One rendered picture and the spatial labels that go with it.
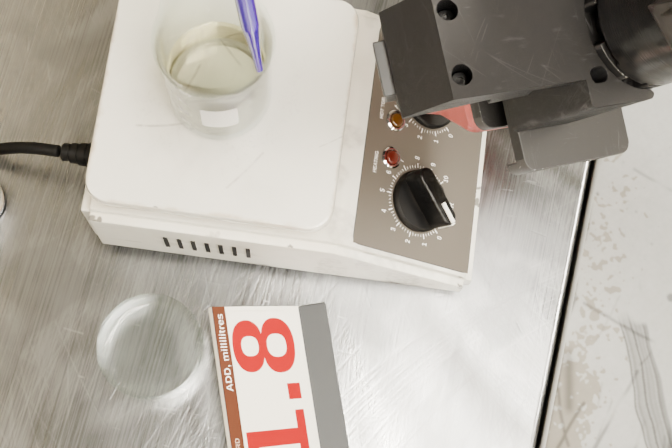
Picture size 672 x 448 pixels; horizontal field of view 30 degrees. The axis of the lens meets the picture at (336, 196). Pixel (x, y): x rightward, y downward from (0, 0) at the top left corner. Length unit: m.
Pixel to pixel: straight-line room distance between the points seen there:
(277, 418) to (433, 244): 0.12
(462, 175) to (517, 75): 0.18
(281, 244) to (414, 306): 0.10
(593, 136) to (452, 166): 0.11
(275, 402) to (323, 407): 0.03
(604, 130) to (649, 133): 0.15
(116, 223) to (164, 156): 0.04
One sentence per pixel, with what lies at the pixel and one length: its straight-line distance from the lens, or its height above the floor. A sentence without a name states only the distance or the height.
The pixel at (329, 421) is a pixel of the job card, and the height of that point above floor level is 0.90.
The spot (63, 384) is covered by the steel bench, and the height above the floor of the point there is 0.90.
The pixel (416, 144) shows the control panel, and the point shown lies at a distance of 0.65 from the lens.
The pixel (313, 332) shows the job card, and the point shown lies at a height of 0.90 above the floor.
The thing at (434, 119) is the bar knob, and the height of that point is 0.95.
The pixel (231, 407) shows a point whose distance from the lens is 0.63.
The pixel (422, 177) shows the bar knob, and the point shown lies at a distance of 0.63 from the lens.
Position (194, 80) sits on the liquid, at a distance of 0.58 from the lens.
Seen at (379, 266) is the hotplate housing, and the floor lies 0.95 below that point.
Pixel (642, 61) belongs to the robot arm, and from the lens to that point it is 0.51.
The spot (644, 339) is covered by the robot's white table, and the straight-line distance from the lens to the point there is 0.70.
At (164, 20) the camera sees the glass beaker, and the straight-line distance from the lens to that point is 0.56.
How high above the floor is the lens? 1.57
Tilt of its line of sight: 75 degrees down
